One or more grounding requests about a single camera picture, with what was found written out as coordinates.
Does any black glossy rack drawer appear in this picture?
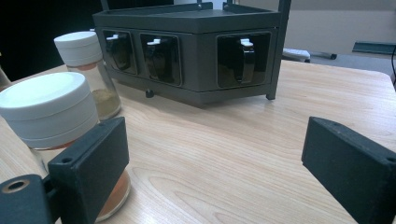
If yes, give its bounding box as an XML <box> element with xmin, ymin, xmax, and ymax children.
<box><xmin>102</xmin><ymin>29</ymin><xmax>138</xmax><ymax>76</ymax></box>
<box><xmin>216</xmin><ymin>32</ymin><xmax>272</xmax><ymax>89</ymax></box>
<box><xmin>139</xmin><ymin>33</ymin><xmax>182</xmax><ymax>87</ymax></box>

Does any spice jar with yellow-brown powder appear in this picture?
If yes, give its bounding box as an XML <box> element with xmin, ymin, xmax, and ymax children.
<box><xmin>53</xmin><ymin>31</ymin><xmax>122</xmax><ymax>121</ymax></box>

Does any spice jar with orange powder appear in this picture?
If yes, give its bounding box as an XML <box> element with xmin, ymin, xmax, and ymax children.
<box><xmin>0</xmin><ymin>71</ymin><xmax>132</xmax><ymax>223</ymax></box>

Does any white flat object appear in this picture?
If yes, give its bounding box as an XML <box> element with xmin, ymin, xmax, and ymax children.
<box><xmin>281</xmin><ymin>48</ymin><xmax>311</xmax><ymax>63</ymax></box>

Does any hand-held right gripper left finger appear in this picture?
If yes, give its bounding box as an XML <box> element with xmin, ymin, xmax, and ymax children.
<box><xmin>47</xmin><ymin>116</ymin><xmax>131</xmax><ymax>224</ymax></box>

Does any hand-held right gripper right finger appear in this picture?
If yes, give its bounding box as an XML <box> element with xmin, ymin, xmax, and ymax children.
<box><xmin>301</xmin><ymin>116</ymin><xmax>396</xmax><ymax>224</ymax></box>

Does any black spice rack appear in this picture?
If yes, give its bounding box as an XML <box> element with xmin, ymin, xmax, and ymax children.
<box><xmin>92</xmin><ymin>0</ymin><xmax>292</xmax><ymax>109</ymax></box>

